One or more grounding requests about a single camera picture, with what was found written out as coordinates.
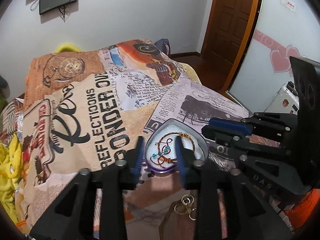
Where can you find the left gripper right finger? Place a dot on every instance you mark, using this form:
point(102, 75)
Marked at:
point(228, 206)

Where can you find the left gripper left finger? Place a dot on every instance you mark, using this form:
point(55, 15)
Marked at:
point(91, 206)

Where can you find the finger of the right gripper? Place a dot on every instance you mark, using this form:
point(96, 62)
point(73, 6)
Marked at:
point(229, 126)
point(225, 136)

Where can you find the purple heart tin box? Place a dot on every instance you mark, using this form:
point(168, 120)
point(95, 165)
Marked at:
point(160, 153)

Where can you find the white suitcase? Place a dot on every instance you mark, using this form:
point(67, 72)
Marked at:
point(285, 101)

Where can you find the orange cloth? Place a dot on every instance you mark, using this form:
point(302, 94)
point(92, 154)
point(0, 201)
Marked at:
point(301, 211)

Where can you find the yellow plush toy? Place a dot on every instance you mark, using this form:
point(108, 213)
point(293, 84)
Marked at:
point(11, 174)

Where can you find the newspaper print bed quilt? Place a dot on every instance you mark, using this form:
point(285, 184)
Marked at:
point(87, 110)

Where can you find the dark blue bag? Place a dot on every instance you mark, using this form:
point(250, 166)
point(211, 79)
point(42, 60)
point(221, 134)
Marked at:
point(163, 46)

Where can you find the white wardrobe sliding door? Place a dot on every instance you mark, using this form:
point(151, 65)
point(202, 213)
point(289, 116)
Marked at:
point(284, 28)

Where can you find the brown wooden door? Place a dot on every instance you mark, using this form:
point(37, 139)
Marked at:
point(228, 30)

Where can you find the yellow curved headboard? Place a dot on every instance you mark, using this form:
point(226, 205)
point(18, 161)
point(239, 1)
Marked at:
point(67, 48)

